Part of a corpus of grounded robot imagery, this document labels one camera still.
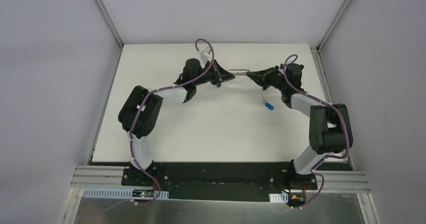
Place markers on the keyring with keys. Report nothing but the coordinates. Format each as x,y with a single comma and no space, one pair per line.
238,72

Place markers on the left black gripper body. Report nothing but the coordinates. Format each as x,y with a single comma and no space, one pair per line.
216,73

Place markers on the aluminium frame rail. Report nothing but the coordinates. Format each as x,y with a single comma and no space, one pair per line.
97,176

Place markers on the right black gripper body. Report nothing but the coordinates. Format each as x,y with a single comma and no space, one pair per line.
266,78

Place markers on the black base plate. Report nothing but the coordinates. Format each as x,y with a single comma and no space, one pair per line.
245,181

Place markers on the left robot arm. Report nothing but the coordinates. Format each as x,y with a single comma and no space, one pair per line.
140,112

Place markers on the blue tagged key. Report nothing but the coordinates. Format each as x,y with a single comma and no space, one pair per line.
266,103

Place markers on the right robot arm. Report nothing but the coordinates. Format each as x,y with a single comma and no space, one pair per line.
329,132

